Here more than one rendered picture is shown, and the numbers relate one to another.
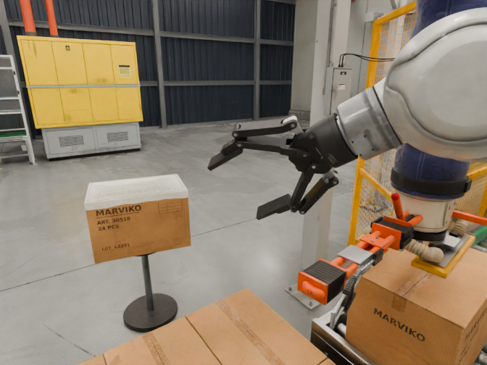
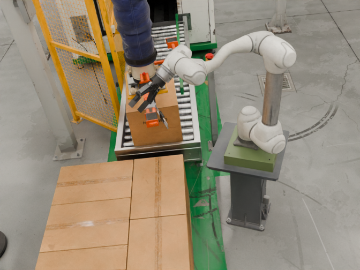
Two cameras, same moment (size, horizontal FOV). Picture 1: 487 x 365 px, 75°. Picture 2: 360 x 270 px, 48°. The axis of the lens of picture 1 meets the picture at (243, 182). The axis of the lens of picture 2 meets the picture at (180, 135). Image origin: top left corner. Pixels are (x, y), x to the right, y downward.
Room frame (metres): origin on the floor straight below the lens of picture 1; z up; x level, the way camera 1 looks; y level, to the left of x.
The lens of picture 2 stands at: (-0.74, 1.24, 2.81)
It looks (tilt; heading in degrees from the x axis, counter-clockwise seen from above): 41 degrees down; 309
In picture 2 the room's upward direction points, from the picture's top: 8 degrees counter-clockwise
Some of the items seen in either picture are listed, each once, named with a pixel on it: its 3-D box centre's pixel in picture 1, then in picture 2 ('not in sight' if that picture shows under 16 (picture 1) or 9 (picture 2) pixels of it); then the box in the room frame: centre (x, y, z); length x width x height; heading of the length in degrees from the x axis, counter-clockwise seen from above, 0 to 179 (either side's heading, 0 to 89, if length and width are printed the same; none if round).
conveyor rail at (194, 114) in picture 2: not in sight; (190, 73); (1.36, -1.68, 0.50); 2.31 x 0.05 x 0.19; 126
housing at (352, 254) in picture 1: (354, 261); (150, 106); (0.69, -0.28, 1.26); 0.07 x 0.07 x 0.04; 43
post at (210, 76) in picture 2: not in sight; (212, 106); (0.87, -1.30, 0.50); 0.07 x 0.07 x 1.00; 36
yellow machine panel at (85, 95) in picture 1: (87, 100); not in sight; (7.44, 3.58, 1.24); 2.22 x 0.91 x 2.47; 123
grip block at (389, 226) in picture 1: (390, 232); (146, 87); (0.84, -0.44, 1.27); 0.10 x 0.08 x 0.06; 43
